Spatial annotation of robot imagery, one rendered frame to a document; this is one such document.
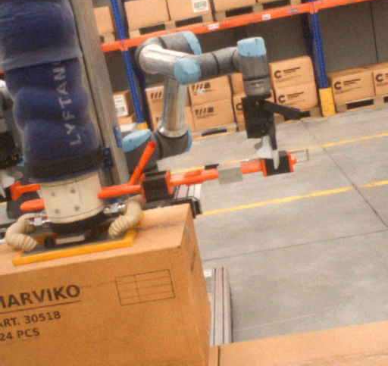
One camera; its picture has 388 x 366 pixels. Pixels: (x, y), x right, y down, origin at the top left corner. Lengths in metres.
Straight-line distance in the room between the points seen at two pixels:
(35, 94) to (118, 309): 0.62
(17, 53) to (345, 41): 8.95
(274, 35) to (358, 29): 1.35
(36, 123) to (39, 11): 0.29
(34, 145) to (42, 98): 0.13
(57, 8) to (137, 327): 0.88
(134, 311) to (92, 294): 0.12
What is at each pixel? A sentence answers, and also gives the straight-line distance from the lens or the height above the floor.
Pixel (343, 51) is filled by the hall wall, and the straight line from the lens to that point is 10.39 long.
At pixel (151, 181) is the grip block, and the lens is 1.73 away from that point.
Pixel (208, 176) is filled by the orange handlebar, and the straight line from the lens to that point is 1.74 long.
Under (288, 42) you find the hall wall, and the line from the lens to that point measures 10.25.
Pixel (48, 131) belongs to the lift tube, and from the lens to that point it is 1.70.
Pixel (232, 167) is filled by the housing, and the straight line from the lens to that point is 1.74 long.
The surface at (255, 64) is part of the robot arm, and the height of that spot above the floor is 1.49.
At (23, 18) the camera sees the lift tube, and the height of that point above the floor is 1.72.
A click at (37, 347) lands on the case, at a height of 0.85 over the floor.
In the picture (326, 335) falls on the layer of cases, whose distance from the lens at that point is 2.17.
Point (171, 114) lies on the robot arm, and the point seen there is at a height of 1.32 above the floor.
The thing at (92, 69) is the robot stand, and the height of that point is 1.53.
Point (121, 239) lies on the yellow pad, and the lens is 1.71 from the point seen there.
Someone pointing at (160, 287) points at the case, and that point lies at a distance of 1.67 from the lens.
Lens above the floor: 1.62
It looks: 13 degrees down
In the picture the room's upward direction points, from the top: 11 degrees counter-clockwise
